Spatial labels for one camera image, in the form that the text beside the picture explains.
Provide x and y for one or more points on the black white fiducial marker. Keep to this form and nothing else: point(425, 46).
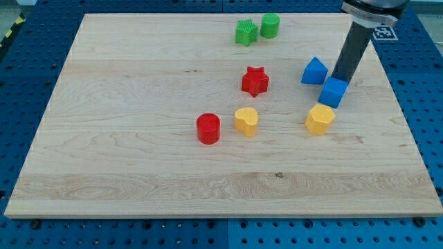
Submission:
point(384, 33)

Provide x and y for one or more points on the yellow hexagon block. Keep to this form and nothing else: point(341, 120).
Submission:
point(319, 119)

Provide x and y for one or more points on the blue triangle block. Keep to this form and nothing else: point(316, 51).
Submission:
point(315, 72)

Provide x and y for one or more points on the green star block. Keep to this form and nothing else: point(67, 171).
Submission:
point(246, 32)

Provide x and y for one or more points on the green cylinder block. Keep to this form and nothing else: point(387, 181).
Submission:
point(270, 25)

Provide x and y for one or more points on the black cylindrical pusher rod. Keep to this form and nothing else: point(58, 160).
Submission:
point(352, 51)

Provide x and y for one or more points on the yellow heart block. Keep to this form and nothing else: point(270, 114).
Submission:
point(246, 120)

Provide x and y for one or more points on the light wooden board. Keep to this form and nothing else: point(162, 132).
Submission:
point(118, 139)

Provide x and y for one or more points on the red cylinder block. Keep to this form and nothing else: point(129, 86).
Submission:
point(208, 128)

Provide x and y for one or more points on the red star block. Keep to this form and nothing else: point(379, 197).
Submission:
point(255, 81)

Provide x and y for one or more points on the blue cube block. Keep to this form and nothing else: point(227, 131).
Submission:
point(333, 92)

